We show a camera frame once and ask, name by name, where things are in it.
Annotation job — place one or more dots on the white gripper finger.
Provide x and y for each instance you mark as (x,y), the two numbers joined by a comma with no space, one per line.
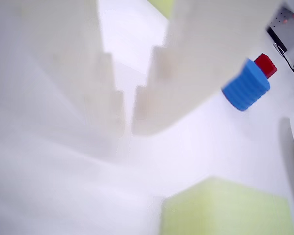
(198,61)
(51,61)

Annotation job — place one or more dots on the blue ribbed foam block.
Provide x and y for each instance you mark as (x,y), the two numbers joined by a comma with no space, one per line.
(247,85)

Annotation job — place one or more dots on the yellow-green foam block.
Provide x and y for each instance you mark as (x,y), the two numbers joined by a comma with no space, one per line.
(163,7)
(225,208)

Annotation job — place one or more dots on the red foam block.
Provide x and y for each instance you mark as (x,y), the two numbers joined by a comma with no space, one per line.
(267,64)

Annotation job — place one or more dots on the grey perforated board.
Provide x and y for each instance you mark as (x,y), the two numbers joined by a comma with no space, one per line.
(287,31)

